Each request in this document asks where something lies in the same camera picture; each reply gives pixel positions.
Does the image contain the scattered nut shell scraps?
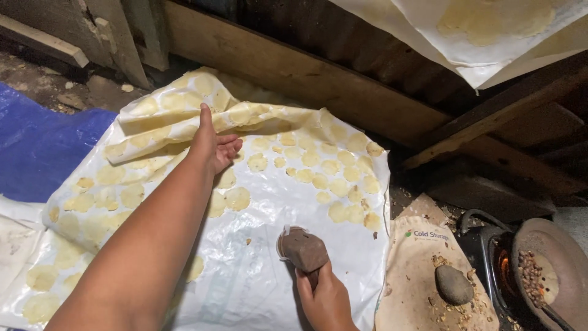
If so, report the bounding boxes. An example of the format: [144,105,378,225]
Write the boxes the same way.
[404,254,494,331]

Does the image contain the black stove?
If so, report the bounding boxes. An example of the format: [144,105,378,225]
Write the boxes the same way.
[456,209,547,331]

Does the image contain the dark spatula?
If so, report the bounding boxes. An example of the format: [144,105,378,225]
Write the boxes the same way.
[540,301,577,331]

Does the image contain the grey upright wooden boards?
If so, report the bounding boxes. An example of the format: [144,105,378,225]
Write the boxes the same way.
[69,0,172,91]

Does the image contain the heap of roasting nuts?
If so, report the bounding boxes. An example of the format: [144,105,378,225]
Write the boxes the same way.
[518,250,546,309]

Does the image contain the slanted wooden beam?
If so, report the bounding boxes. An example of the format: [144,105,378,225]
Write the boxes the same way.
[401,62,588,196]

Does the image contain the long wide wooden plank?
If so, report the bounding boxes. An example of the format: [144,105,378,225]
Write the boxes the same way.
[163,0,455,150]

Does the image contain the brown stone hammer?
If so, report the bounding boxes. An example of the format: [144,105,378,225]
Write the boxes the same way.
[277,226,330,290]

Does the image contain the crackers on hanging sheet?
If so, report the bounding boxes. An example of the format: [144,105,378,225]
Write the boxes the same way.
[435,0,556,48]

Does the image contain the grey round stone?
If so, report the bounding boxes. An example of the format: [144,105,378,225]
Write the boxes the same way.
[435,265,475,306]

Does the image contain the short pale wooden plank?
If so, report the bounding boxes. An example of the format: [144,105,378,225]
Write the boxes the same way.
[0,13,90,69]

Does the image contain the blue tarp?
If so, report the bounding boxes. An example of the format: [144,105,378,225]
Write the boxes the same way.
[0,82,118,204]

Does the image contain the brown clay pan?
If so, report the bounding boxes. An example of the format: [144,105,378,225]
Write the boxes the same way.
[511,217,588,331]

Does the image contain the group of flattened yellow crackers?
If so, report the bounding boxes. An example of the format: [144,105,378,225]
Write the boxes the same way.
[22,69,386,325]

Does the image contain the large white plastic sheet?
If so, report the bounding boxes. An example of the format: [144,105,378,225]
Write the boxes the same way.
[0,67,391,331]

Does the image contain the person's left hand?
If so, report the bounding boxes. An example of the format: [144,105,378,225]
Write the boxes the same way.
[187,103,243,176]

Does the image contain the stained brown paper bag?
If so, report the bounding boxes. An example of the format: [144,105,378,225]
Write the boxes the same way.
[374,216,500,331]

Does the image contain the small white plastic sheet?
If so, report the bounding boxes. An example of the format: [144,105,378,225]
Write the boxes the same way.
[0,195,47,295]

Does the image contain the hanging white sheet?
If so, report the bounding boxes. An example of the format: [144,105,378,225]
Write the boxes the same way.
[327,0,588,91]

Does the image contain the person's right hand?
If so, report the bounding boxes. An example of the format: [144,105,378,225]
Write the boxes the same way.
[294,260,359,331]

